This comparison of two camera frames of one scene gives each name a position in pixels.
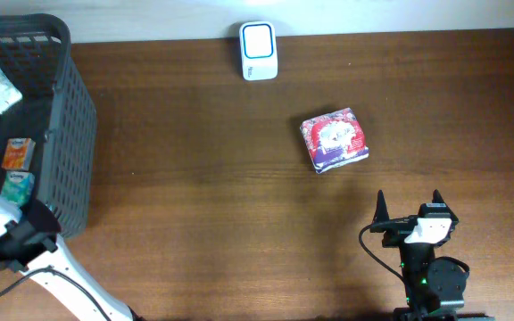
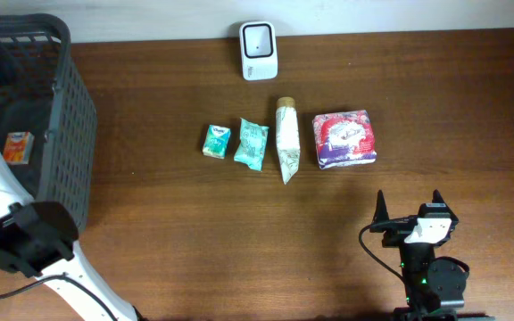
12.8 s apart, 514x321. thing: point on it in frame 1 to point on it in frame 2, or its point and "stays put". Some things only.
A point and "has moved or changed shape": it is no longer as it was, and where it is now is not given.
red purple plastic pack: [335, 139] has moved or changed shape
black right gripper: [396, 231] stays put
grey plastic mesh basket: [57, 109] stays put
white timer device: [258, 50] stays put
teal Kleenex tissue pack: [18, 186] to [216, 141]
